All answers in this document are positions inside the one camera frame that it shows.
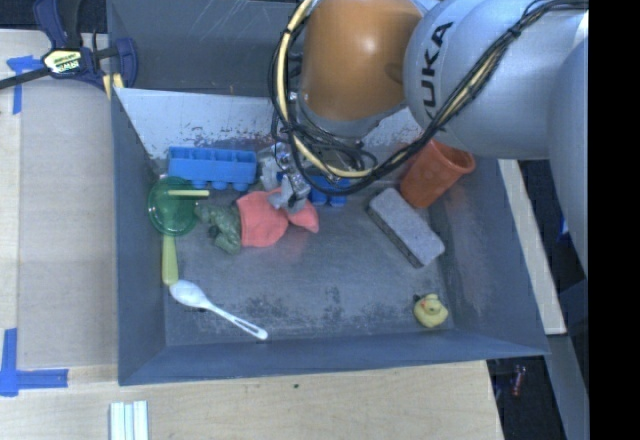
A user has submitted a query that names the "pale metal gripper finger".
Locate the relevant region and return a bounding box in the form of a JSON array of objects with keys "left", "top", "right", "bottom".
[
  {"left": 268, "top": 175, "right": 298, "bottom": 211},
  {"left": 257, "top": 148, "right": 281, "bottom": 187}
]

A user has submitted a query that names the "orange-red cloth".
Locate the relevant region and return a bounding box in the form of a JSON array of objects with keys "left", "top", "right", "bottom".
[{"left": 235, "top": 189, "right": 321, "bottom": 249}]

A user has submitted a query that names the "small blue toy building block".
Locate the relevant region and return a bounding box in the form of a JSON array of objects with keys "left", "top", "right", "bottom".
[{"left": 277, "top": 170, "right": 352, "bottom": 209}]

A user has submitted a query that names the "large blue toy building block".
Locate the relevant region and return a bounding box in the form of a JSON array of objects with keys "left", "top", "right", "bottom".
[{"left": 167, "top": 145, "right": 259, "bottom": 193}]

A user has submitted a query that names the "green toy animal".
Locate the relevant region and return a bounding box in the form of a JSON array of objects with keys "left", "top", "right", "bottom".
[{"left": 193, "top": 202, "right": 244, "bottom": 256}]

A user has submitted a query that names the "grey metal bin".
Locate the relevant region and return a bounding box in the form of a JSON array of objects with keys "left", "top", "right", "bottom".
[{"left": 105, "top": 0, "right": 552, "bottom": 387}]

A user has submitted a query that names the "clear green plastic cup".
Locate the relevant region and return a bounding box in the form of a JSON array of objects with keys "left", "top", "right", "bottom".
[{"left": 146, "top": 175, "right": 202, "bottom": 236}]

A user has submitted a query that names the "grey rectangular sponge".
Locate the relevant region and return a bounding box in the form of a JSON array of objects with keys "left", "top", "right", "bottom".
[{"left": 366, "top": 186, "right": 447, "bottom": 270}]

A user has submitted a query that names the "yellow-green plastic utensil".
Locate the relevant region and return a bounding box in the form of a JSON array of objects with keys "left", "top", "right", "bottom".
[{"left": 160, "top": 232, "right": 180, "bottom": 287}]

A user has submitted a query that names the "white plastic spoon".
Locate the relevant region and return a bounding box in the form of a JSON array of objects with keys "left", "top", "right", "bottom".
[{"left": 168, "top": 278, "right": 270, "bottom": 342}]

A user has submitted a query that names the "orange plastic cup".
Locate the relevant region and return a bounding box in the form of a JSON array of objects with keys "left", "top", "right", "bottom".
[{"left": 398, "top": 137, "right": 477, "bottom": 210}]

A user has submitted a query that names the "yellow rubber duck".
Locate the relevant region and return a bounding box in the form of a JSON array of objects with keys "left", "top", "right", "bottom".
[{"left": 412, "top": 292, "right": 450, "bottom": 330}]

